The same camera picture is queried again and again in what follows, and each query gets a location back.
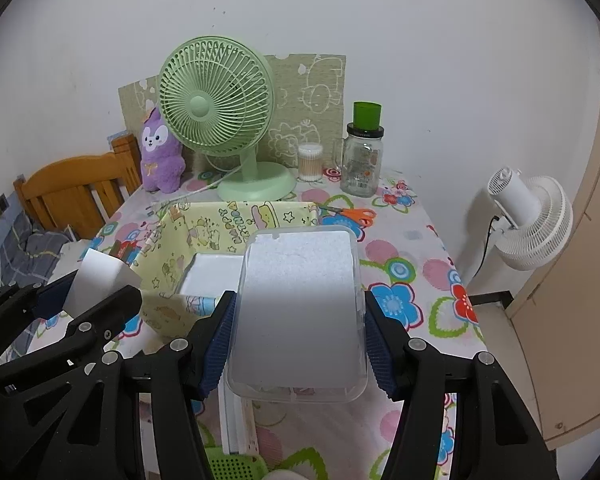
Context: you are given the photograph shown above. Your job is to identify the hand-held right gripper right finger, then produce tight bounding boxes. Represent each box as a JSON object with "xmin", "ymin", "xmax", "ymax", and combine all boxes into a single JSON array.
[{"xmin": 359, "ymin": 291, "xmax": 559, "ymax": 480}]

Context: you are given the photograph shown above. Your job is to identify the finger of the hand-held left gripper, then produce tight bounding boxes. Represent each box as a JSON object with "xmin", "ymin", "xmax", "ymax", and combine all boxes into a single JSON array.
[
  {"xmin": 0, "ymin": 269, "xmax": 81, "ymax": 367},
  {"xmin": 0, "ymin": 285, "xmax": 144, "ymax": 411}
]

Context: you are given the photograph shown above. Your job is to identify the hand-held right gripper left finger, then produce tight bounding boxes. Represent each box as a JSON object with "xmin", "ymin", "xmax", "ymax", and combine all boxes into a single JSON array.
[{"xmin": 40, "ymin": 290, "xmax": 239, "ymax": 480}]

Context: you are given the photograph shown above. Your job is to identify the small white box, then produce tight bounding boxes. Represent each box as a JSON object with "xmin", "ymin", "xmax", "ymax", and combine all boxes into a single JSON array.
[{"xmin": 62, "ymin": 248, "xmax": 143, "ymax": 318}]

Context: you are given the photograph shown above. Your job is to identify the white rectangular box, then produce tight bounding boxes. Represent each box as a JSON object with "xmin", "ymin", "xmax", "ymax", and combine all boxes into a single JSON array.
[{"xmin": 177, "ymin": 254, "xmax": 244, "ymax": 297}]

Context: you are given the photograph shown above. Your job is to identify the clear plastic box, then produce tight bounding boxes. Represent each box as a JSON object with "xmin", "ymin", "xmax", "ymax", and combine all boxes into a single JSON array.
[{"xmin": 225, "ymin": 225, "xmax": 370, "ymax": 404}]

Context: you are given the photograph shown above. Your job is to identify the yellow printed fabric storage box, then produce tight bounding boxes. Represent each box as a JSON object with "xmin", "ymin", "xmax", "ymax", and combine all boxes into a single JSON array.
[{"xmin": 140, "ymin": 201, "xmax": 321, "ymax": 338}]

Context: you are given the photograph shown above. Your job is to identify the grey plaid blanket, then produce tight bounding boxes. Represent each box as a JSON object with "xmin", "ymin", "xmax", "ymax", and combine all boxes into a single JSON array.
[{"xmin": 0, "ymin": 210, "xmax": 76, "ymax": 292}]

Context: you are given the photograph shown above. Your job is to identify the floral tablecloth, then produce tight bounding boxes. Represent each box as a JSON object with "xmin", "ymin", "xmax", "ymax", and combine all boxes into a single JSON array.
[{"xmin": 10, "ymin": 165, "xmax": 486, "ymax": 480}]

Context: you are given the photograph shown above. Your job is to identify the green perforated plastic case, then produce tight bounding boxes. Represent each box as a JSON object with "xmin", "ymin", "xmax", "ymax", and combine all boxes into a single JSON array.
[{"xmin": 204, "ymin": 447, "xmax": 269, "ymax": 480}]

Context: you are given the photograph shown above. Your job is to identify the purple plush toy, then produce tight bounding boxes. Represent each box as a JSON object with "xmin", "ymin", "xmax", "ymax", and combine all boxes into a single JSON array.
[{"xmin": 140, "ymin": 106, "xmax": 186, "ymax": 194}]

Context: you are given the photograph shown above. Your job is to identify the cotton swab container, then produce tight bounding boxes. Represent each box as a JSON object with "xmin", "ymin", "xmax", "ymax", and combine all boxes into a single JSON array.
[{"xmin": 298, "ymin": 143, "xmax": 325, "ymax": 183}]

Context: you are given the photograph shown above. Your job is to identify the white clip fan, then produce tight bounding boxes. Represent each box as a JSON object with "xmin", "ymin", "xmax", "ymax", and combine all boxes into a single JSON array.
[{"xmin": 487, "ymin": 167, "xmax": 574, "ymax": 272}]

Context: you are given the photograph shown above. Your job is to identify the beige wooden door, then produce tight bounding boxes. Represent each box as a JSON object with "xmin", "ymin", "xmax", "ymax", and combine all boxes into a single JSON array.
[{"xmin": 505, "ymin": 25, "xmax": 600, "ymax": 451}]

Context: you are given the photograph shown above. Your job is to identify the green desk fan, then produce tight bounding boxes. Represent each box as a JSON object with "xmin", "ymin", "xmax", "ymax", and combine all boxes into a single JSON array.
[{"xmin": 158, "ymin": 36, "xmax": 299, "ymax": 202}]

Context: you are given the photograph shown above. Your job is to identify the green plastic cup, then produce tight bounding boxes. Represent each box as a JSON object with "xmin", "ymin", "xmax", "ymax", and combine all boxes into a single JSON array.
[{"xmin": 353, "ymin": 101, "xmax": 384, "ymax": 132}]

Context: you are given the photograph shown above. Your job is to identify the beige printed mat board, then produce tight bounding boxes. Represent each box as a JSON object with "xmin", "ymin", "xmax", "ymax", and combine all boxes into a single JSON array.
[{"xmin": 118, "ymin": 53, "xmax": 346, "ymax": 172}]

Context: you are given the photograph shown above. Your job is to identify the orange handled scissors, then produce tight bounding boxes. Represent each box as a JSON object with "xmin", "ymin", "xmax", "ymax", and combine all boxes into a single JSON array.
[{"xmin": 316, "ymin": 202, "xmax": 377, "ymax": 227}]

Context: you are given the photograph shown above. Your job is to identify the white fan cable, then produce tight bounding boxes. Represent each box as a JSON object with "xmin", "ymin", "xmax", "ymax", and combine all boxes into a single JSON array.
[{"xmin": 179, "ymin": 169, "xmax": 242, "ymax": 207}]

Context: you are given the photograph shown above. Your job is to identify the black fan cable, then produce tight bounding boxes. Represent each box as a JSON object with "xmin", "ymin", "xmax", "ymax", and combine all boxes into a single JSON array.
[{"xmin": 480, "ymin": 215, "xmax": 501, "ymax": 273}]

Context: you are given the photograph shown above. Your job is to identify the glass jar with handle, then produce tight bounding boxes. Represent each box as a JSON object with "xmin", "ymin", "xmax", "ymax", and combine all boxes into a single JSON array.
[{"xmin": 332, "ymin": 122, "xmax": 385, "ymax": 197}]

